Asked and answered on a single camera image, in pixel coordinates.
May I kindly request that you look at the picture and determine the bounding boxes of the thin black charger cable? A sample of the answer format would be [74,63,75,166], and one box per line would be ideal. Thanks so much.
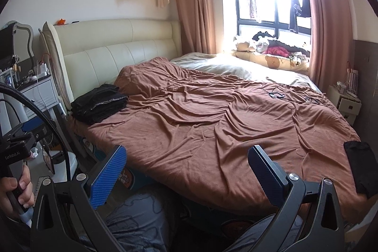
[260,87,322,106]

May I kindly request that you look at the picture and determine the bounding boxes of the grey white bedside table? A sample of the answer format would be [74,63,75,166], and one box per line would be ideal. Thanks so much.
[18,63,60,123]

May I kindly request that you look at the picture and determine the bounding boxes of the white stool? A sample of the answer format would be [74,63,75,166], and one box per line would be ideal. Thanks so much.
[49,150,80,174]

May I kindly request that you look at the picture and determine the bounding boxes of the beige upright cushion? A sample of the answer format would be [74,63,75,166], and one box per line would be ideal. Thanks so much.
[40,21,74,111]

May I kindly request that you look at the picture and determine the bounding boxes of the bear print cushion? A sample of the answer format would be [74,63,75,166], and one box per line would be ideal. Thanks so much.
[232,50,310,71]

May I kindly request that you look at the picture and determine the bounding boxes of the white bed sheet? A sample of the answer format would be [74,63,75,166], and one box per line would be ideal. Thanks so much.
[170,52,321,93]

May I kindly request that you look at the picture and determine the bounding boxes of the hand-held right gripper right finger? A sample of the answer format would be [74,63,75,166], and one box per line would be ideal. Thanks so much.
[247,145,347,252]

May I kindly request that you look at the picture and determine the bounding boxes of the person's right leg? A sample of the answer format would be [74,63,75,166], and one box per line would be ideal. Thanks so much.
[224,214,305,252]

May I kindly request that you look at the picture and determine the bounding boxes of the red cloth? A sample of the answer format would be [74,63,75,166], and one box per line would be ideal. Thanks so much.
[266,45,291,57]

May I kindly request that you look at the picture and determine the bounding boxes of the pink white striped box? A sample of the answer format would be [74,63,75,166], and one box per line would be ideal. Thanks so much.
[346,61,359,97]

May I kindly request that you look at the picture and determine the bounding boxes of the brown blanket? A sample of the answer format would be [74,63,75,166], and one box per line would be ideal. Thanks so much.
[69,56,369,211]

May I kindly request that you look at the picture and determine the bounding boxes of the dark hanging clothes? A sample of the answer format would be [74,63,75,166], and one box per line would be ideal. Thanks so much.
[286,0,310,32]

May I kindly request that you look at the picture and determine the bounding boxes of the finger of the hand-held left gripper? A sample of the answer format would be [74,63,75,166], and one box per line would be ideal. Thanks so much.
[22,119,49,141]

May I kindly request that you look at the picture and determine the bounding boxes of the pile of folded black clothes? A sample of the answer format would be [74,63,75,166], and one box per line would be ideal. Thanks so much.
[70,91,128,125]

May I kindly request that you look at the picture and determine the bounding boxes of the black cloth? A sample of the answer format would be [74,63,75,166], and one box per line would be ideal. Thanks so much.
[343,140,378,199]

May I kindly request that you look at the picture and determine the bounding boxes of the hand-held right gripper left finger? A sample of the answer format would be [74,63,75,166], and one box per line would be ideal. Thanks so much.
[30,145,139,252]

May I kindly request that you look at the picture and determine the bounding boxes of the small white nightstand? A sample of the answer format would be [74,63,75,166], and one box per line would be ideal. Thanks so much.
[326,84,362,124]

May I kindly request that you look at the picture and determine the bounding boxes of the brown curtain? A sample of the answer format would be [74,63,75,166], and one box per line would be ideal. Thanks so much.
[297,0,359,84]
[171,0,219,55]

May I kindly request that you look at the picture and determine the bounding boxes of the beige plush toy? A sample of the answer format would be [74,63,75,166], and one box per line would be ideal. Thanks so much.
[235,35,268,53]

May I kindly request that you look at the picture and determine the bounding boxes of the person's left hand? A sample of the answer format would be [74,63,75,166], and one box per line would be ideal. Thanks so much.
[0,165,35,209]

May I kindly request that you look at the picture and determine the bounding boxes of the curved frame mirror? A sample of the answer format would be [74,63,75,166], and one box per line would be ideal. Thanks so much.
[0,20,34,69]

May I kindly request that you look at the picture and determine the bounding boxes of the person's leg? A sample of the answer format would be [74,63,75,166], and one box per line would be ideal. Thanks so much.
[224,214,305,252]
[80,190,184,252]

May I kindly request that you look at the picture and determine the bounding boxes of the cream padded headboard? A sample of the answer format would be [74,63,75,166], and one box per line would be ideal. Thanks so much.
[53,19,181,99]

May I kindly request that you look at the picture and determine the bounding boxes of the person's left leg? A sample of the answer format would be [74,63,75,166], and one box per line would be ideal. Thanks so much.
[80,190,184,252]

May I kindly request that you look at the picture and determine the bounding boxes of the black braided cable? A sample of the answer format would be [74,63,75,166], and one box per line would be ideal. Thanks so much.
[0,83,74,182]

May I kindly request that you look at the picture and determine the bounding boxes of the cartoon print bed sheet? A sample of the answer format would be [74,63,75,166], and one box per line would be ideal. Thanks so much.
[78,134,138,190]

